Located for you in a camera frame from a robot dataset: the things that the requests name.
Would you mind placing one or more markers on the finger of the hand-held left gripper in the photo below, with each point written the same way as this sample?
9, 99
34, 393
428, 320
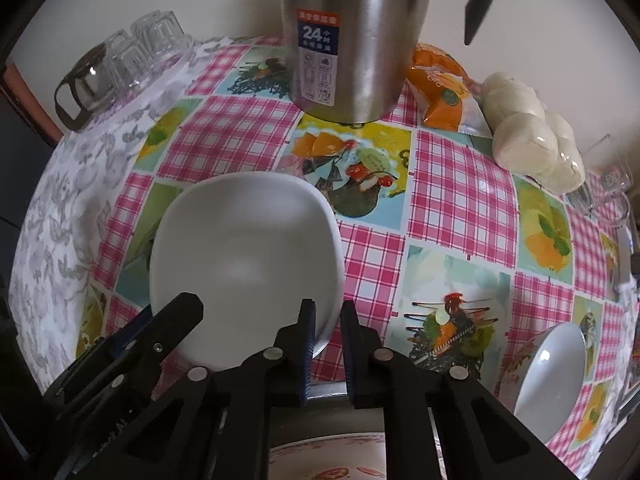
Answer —
172, 325
132, 330

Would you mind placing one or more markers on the stainless steel thermos jug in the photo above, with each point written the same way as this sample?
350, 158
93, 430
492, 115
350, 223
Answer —
350, 35

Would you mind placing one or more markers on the floral rimmed ceramic plate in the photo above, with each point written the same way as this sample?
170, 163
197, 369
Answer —
350, 460

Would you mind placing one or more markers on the grey floral cloth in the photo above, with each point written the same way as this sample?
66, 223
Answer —
60, 185

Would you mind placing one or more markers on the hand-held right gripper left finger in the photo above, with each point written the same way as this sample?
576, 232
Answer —
307, 355

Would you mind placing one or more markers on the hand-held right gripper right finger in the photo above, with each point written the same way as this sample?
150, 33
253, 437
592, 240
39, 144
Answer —
350, 360

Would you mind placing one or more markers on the bag of steamed buns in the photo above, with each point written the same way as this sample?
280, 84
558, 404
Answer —
530, 130

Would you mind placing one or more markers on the white ceramic dish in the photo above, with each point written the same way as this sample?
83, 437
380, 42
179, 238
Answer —
245, 260

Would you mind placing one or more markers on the orange snack packet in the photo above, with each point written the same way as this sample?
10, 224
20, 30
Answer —
445, 90

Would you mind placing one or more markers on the clear glass mug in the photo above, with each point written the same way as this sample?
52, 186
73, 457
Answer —
605, 180

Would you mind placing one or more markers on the floral ceramic bowl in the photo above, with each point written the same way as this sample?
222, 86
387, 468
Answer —
550, 380

